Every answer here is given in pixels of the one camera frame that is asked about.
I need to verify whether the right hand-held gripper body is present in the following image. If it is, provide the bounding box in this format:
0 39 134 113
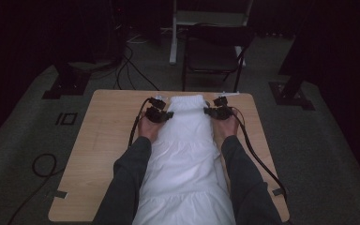
210 91 241 121

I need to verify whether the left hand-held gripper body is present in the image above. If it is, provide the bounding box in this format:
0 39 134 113
143 95 170 124

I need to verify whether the white skirt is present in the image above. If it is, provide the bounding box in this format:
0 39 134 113
131 94 237 225

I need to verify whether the person's right hand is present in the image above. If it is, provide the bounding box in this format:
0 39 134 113
210 113 241 145

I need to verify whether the person's left hand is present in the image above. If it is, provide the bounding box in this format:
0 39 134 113
137 113 164 143

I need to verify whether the black folding chair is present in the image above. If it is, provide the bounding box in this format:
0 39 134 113
181 22 256 93

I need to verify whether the black stand base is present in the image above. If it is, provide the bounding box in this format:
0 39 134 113
41 60 92 100
268 62 316 111

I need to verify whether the dark equipment rack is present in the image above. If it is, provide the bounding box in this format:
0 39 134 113
107 0 162 62

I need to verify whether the dark curtain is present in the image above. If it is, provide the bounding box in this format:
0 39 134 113
0 0 109 151
277 0 360 195

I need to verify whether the left hand-held gripper black cable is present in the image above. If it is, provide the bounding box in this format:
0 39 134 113
127 97 155 148

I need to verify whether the hand-held gripper black cable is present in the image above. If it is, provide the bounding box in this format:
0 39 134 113
230 106 294 225
127 97 155 148

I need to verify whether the right hand-held gripper black cable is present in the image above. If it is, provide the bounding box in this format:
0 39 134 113
230 106 294 225

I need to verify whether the white floor cable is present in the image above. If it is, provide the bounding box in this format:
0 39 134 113
127 33 153 45

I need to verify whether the black looped floor cable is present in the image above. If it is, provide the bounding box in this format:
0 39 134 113
6 153 66 225

